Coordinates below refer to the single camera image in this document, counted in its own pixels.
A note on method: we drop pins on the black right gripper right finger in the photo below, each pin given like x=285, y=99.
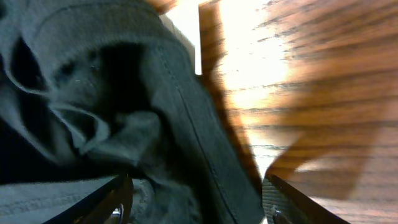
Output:
x=284, y=204

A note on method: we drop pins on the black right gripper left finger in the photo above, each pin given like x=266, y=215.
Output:
x=110, y=204

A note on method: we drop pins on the black t-shirt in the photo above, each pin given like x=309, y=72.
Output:
x=95, y=89

